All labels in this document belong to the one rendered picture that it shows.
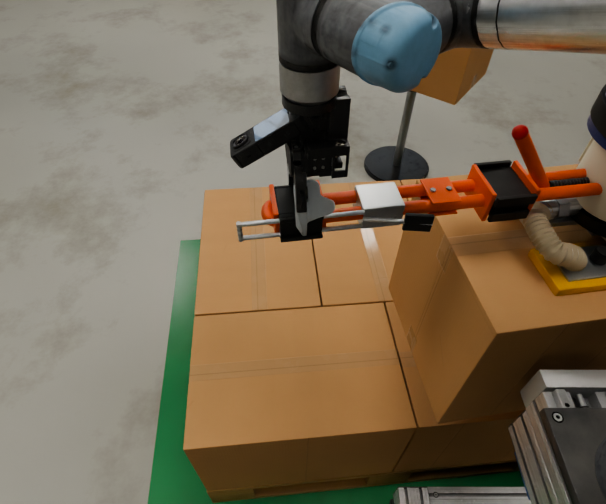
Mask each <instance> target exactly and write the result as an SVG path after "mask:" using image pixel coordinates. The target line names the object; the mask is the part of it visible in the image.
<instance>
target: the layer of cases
mask: <svg viewBox="0 0 606 504"><path fill-rule="evenodd" d="M268 200H270V195H269V187H255V188H235V189H215V190H205V193H204V205H203V217H202V229H201V241H200V253H199V265H198V277H197V289H196V301H195V313H194V315H195V317H194V325H193V337H192V349H191V361H190V373H189V385H188V397H187V409H186V421H185V433H184V445H183V450H184V452H185V453H186V455H187V457H188V459H189V460H190V462H191V464H192V465H193V467H194V469H195V471H196V472H197V474H198V476H199V477H200V479H201V481H202V482H203V484H204V486H205V488H206V489H207V491H213V490H223V489H232V488H242V487H252V486H262V485H272V484H282V483H292V482H301V481H311V480H321V479H331V478H341V477H351V476H361V475H370V474H380V473H390V472H392V470H393V472H400V471H410V470H420V469H430V468H439V467H449V466H459V465H469V464H479V463H489V462H499V461H508V460H516V457H515V454H514V452H515V449H514V446H513V443H512V439H511V436H510V433H509V430H508V426H509V425H510V424H511V423H512V422H513V421H514V420H515V419H516V418H517V417H518V416H519V415H520V414H521V413H522V412H523V411H524V410H520V411H514V412H508V413H501V414H495V415H489V416H483V417H477V418H471V419H464V420H458V421H452V422H446V423H440V424H439V423H437V421H436V418H435V415H434V413H433V410H432V407H431V404H430V401H429V399H428V396H427V393H426V390H425V388H424V385H423V382H422V379H421V376H420V374H419V371H418V368H417V365H416V363H415V360H414V357H413V354H412V351H411V349H410V346H409V343H408V340H407V338H406V335H405V332H404V329H403V327H402V324H401V321H400V318H399V315H398V313H397V310H396V307H395V304H394V302H393V299H392V296H391V293H390V290H389V288H388V287H389V283H390V279H391V275H392V272H393V268H394V264H395V260H396V256H397V253H398V249H399V245H400V241H401V237H402V233H403V230H402V225H403V224H400V225H395V226H385V227H376V228H366V229H361V228H359V229H349V230H340V231H330V232H322V234H323V238H320V239H311V240H301V241H292V242H281V240H280V237H273V238H263V239H254V240H244V241H243V242H239V241H238V233H237V227H236V222H237V221H240V222H246V221H256V220H263V218H262V216H261V210H262V206H263V205H264V203H265V202H266V201H268Z"/></svg>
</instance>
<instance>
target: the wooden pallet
mask: <svg viewBox="0 0 606 504"><path fill-rule="evenodd" d="M515 471H520V470H519V467H518V464H517V461H516V460H508V461H499V462H489V463H479V464H469V465H459V466H449V467H439V468H430V469H420V470H410V471H400V472H393V470H392V472H390V473H380V474H370V475H361V476H351V477H341V478H331V479H321V480H311V481H301V482H292V483H282V484H272V485H262V486H252V487H242V488H232V489H223V490H213V491H207V493H208V495H209V497H210V498H211V500H212V502H213V503H216V502H225V501H235V500H245V499H254V498H264V497H274V496H283V495H293V494H303V493H312V492H322V491H332V490H341V489H351V488H361V487H370V486H380V485H390V484H399V483H409V482H419V481H428V480H438V479H448V478H457V477H467V476H477V475H486V474H496V473H505V472H515Z"/></svg>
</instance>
